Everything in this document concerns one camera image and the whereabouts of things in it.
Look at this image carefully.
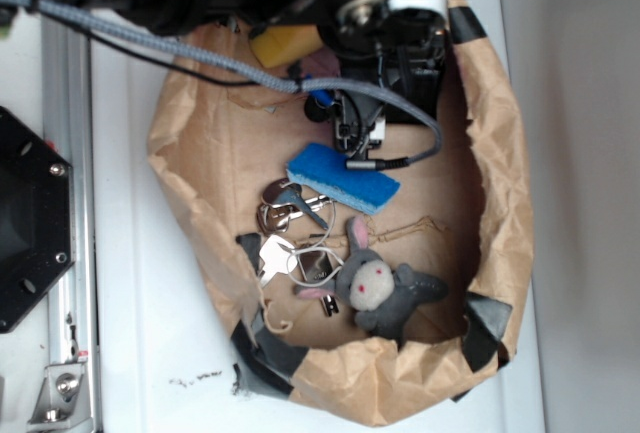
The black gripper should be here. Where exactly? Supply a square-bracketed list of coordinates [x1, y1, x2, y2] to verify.
[304, 0, 447, 161]

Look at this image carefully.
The blue sponge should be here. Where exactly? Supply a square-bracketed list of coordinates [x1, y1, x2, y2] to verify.
[286, 143, 400, 215]

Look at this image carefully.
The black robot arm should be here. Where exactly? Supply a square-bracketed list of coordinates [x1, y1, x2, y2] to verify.
[1, 0, 447, 170]

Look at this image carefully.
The yellow sponge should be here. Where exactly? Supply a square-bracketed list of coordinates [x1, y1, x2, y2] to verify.
[249, 25, 324, 68]

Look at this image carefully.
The silver key bunch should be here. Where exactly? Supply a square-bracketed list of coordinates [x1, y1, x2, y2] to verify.
[257, 178, 332, 234]

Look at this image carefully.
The silver metal tag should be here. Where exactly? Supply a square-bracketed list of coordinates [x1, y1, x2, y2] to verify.
[295, 251, 339, 317]

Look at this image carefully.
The silver flat key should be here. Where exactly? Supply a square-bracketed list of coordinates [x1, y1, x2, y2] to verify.
[257, 235, 298, 289]

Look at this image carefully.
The brown paper bag bin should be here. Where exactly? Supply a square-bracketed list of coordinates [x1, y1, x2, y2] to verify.
[147, 0, 534, 426]

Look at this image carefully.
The grey plush donkey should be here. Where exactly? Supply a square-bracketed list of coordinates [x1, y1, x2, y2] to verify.
[295, 216, 448, 344]

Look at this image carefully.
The thin wire key ring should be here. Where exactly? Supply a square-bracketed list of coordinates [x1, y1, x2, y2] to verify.
[282, 198, 347, 288]

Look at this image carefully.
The aluminium frame rail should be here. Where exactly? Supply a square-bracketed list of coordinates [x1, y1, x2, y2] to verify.
[42, 19, 103, 432]

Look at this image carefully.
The grey braided cable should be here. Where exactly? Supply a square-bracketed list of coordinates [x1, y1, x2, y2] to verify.
[0, 0, 445, 171]

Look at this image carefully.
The black hexagonal mount plate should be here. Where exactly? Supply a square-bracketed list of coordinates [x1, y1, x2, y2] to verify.
[1, 108, 73, 334]

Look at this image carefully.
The metal corner bracket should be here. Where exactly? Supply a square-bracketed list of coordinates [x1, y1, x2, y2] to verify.
[27, 363, 89, 432]

